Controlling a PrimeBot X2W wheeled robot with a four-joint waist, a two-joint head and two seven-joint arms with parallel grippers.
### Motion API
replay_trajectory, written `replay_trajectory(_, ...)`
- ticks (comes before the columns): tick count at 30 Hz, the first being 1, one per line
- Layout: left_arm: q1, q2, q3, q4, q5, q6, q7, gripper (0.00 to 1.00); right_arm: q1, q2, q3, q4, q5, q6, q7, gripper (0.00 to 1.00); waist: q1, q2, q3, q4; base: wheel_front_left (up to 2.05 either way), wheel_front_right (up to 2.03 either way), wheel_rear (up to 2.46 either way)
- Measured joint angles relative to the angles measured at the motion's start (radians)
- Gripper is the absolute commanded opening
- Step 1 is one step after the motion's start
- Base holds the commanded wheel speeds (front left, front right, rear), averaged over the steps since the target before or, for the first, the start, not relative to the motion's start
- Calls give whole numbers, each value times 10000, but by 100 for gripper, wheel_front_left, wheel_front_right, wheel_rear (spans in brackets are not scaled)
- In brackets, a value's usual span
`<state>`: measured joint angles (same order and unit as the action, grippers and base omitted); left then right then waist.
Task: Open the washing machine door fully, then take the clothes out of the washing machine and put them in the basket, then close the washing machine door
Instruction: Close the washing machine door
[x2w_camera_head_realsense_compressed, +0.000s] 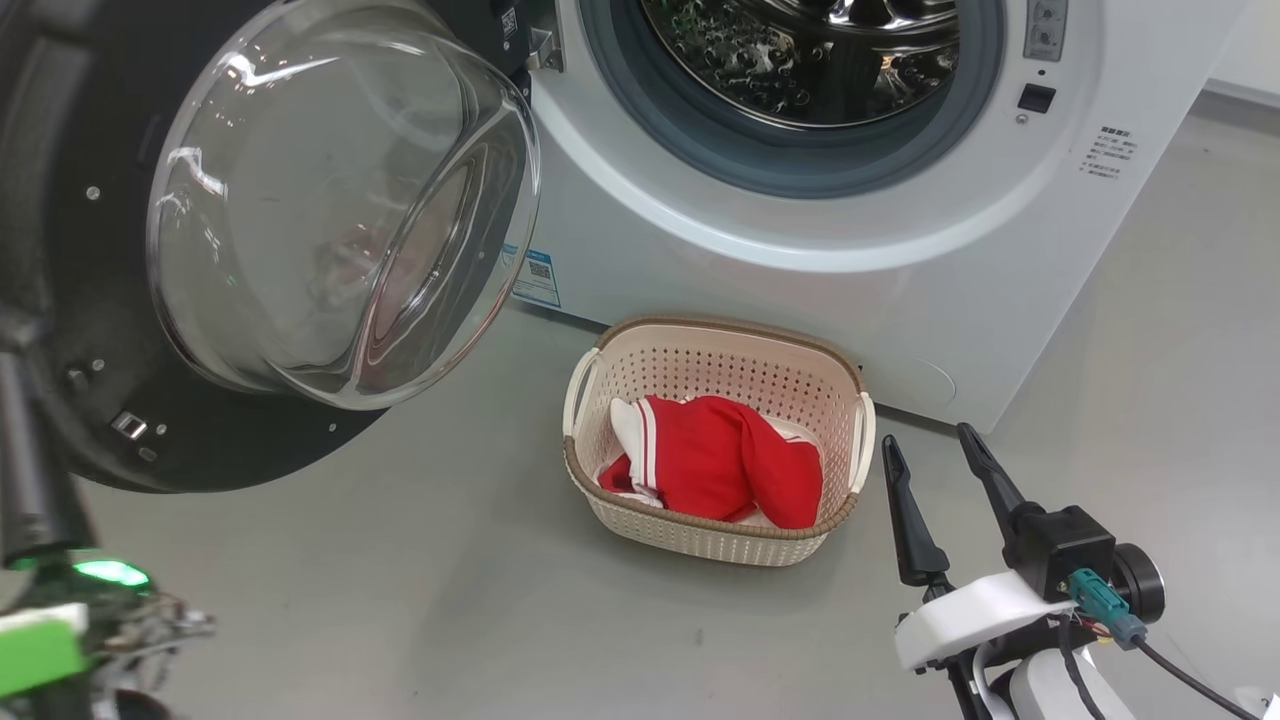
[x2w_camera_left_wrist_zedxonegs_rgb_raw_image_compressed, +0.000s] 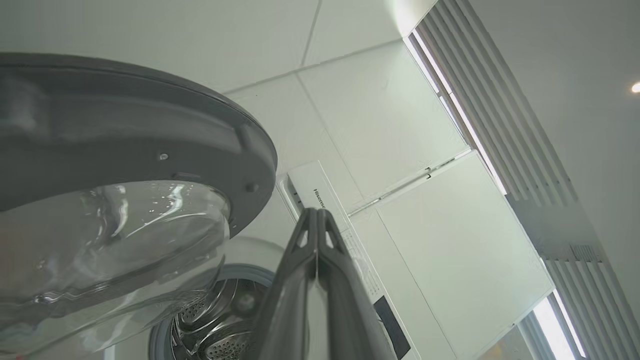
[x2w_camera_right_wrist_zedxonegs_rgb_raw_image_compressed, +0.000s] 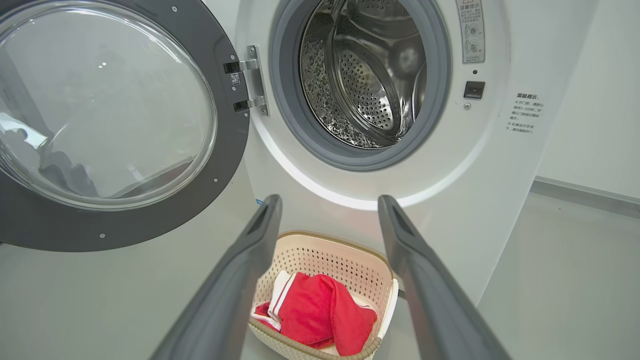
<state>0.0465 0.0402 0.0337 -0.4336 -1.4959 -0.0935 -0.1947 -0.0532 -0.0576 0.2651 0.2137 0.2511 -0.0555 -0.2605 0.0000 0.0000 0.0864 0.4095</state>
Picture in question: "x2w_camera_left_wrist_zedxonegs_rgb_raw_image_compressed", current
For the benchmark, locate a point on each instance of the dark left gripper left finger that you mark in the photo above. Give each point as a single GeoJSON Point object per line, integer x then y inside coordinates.
{"type": "Point", "coordinates": [290, 300]}

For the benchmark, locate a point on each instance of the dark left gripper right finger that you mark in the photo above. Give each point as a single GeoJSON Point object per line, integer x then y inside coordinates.
{"type": "Point", "coordinates": [345, 300]}

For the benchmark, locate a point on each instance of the white front-load washing machine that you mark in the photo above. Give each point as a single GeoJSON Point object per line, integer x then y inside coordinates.
{"type": "Point", "coordinates": [320, 190]}

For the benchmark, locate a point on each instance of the round glass washing machine door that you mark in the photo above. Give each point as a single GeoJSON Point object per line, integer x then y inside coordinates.
{"type": "Point", "coordinates": [125, 165]}

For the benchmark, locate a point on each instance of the small black wall hook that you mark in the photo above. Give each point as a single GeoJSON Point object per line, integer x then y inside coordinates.
{"type": "Point", "coordinates": [428, 173]}

